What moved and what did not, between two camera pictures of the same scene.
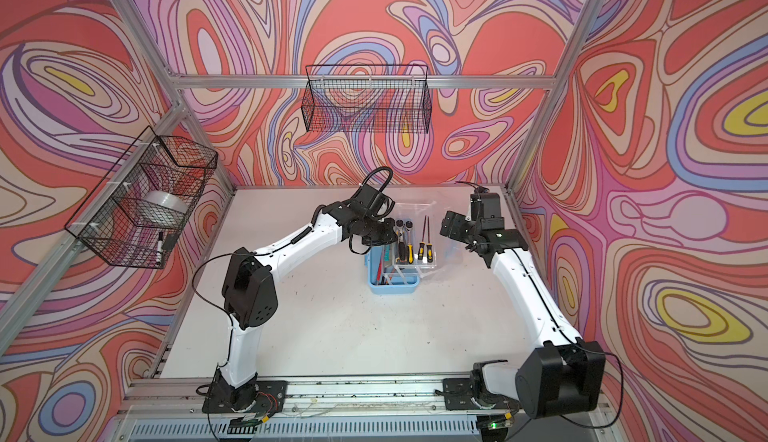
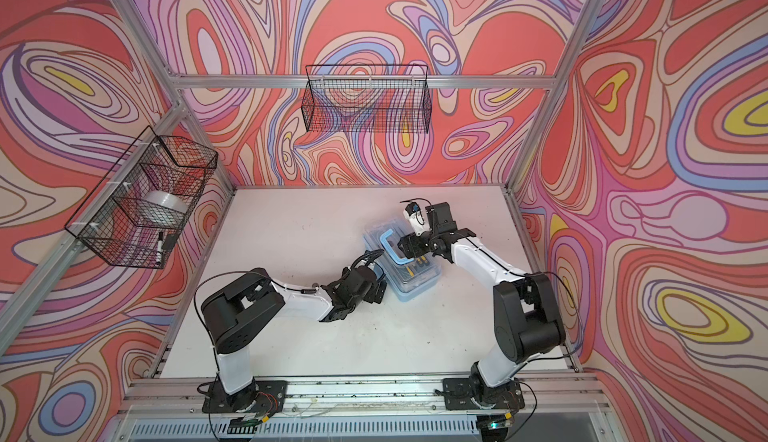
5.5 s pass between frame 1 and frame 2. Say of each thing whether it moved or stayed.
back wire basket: stayed
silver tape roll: stayed
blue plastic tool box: moved
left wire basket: stayed
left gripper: moved
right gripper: moved
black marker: stayed
